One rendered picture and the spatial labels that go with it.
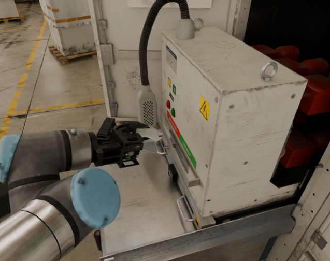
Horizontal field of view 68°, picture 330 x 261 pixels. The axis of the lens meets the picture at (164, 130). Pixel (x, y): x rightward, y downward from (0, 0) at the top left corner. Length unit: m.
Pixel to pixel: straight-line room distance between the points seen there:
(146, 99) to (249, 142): 0.48
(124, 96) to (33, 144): 0.90
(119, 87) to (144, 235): 0.77
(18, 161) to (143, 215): 0.56
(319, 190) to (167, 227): 0.50
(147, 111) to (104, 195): 0.68
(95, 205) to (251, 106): 0.41
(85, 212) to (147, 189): 0.69
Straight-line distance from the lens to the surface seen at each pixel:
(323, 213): 0.93
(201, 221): 0.86
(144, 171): 1.10
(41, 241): 0.35
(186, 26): 0.87
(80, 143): 0.54
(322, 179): 0.89
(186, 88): 0.75
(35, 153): 0.52
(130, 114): 1.42
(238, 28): 1.17
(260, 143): 0.71
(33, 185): 0.51
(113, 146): 0.57
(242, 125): 0.63
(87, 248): 1.92
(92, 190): 0.38
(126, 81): 1.33
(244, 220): 0.92
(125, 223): 0.95
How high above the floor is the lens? 1.64
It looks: 37 degrees down
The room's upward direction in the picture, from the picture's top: straight up
